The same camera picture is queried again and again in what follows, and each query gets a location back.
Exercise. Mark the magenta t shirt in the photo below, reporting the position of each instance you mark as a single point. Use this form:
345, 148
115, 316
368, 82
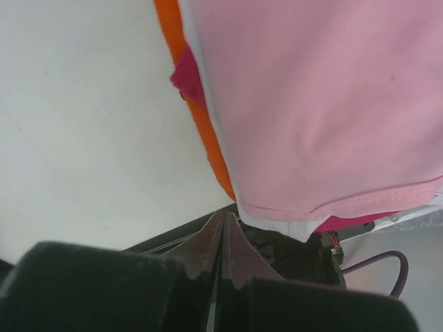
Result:
186, 79

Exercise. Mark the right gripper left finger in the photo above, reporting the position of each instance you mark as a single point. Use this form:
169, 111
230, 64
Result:
67, 287

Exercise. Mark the orange t shirt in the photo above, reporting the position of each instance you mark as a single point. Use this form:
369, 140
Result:
169, 16

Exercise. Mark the white t shirt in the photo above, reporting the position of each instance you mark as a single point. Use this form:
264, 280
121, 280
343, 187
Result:
294, 231

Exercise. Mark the pink t shirt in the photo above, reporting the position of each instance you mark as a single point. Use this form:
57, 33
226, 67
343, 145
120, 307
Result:
311, 103

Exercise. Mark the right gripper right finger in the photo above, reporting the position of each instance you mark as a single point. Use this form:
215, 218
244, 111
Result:
270, 282

